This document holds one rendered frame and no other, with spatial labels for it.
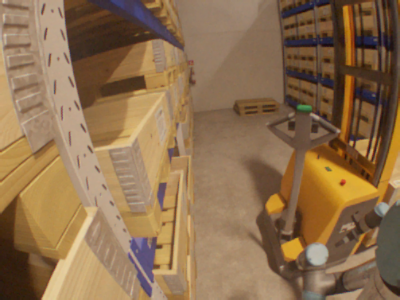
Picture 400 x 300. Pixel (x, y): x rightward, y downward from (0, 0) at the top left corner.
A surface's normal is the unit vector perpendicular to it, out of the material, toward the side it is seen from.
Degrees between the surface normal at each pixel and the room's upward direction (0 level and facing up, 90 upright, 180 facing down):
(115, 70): 90
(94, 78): 90
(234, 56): 90
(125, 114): 90
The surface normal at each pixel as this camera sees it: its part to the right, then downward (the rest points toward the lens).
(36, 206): 0.99, -0.12
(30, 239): 0.04, 0.44
